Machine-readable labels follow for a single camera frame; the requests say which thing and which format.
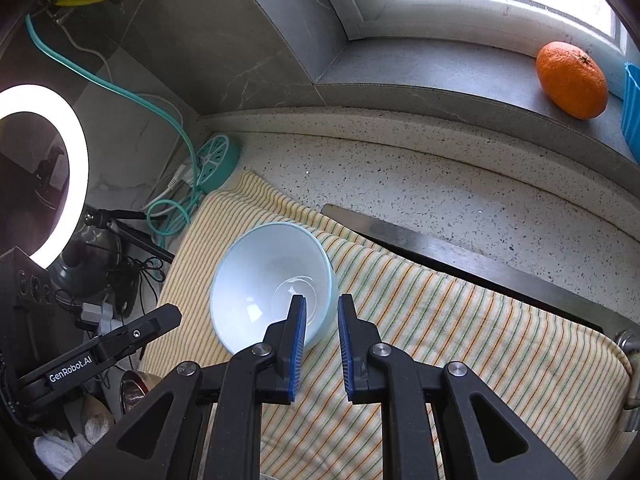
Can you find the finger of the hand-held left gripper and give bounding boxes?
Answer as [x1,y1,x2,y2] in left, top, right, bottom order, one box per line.
[96,303,183,362]

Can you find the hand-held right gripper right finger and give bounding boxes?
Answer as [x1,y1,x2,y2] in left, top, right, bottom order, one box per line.
[336,293,557,480]

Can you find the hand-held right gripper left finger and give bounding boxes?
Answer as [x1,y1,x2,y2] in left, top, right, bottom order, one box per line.
[65,294,308,480]

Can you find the light blue bowl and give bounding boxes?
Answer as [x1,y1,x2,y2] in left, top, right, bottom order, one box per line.
[210,222,338,356]

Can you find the white charger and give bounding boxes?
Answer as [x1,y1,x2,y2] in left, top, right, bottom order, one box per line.
[80,302,113,333]

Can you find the white crumpled cloth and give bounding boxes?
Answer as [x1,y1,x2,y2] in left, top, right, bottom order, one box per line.
[34,430,103,477]

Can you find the black tripod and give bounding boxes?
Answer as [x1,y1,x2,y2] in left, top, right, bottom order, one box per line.
[84,209,176,264]

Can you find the black box with round holes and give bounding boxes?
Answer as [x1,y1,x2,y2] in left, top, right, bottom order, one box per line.
[0,247,56,326]

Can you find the yellow striped cloth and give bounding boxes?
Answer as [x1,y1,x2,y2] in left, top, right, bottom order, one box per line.
[140,170,633,480]

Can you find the white power plug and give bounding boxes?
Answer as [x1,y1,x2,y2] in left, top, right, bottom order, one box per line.
[170,160,201,191]

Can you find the teal round power strip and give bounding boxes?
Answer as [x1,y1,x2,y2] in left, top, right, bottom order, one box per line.
[192,132,241,193]

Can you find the black phone clamp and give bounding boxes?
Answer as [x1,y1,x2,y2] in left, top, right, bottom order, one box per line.
[35,147,66,186]

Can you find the orange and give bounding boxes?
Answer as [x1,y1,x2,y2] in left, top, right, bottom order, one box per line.
[536,41,609,120]

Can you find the blue ribbed cup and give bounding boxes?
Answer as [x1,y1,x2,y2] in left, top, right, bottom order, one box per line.
[620,62,640,161]

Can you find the white ring light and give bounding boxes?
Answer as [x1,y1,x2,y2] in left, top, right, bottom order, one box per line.
[0,85,90,268]

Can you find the teal cable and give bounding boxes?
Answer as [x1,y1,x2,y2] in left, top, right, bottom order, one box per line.
[25,12,206,240]

